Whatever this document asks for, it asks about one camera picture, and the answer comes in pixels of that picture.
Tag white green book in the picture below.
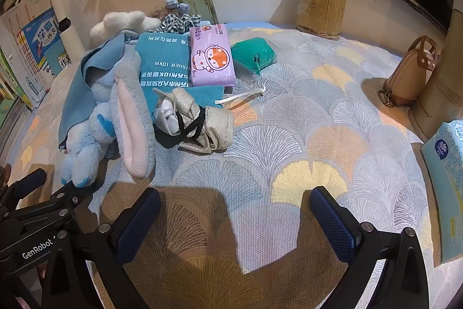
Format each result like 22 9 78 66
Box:
0 0 51 110

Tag purple wipes packet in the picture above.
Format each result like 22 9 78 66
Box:
189 24 236 88

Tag wooden pen holder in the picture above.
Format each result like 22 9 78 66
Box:
296 0 348 41

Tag beige thermos bottle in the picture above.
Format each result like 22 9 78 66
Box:
409 8 463 143

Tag blue plush bunny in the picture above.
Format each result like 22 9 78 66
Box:
60 39 157 188

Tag checkered scrunchie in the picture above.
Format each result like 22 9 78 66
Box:
148 14 201 34

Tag white plush toy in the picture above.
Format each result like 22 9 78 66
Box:
90 10 161 42

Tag light blue booklet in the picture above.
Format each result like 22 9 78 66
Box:
43 41 73 78

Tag blue grey knit socks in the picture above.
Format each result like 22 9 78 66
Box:
164 0 190 14

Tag fan pattern tablecloth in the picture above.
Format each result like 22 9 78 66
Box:
7 21 463 309

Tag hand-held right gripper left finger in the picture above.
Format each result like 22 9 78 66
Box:
40 187 161 309

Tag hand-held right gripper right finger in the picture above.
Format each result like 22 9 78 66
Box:
309 186 431 309

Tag blue cover workbook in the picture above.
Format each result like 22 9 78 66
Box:
18 7 64 92

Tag white lamp pole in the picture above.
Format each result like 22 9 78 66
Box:
45 0 87 56

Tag plain blue cloth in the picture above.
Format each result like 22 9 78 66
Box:
58 32 142 154

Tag green fabric pouch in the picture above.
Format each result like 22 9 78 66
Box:
230 37 277 75

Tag blue white tissue pack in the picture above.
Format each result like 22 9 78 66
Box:
421 119 463 266

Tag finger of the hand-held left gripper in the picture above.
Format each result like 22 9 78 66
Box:
0 169 47 209
14 182 95 233

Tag white plastic strip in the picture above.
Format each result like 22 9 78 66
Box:
215 84 266 106

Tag row of green books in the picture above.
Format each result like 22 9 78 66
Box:
0 48 30 158

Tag brown leather pouch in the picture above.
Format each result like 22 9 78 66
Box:
378 35 441 109

